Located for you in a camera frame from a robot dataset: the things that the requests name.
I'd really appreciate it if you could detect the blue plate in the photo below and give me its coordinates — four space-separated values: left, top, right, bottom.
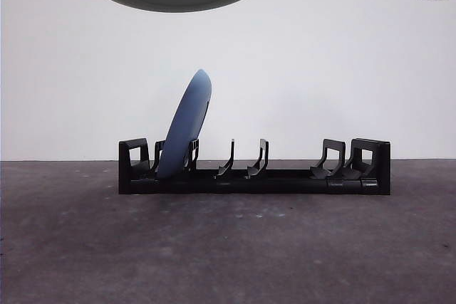
156 68 214 179

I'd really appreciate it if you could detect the black plate rack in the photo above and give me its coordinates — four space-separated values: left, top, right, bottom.
118 137 392 196

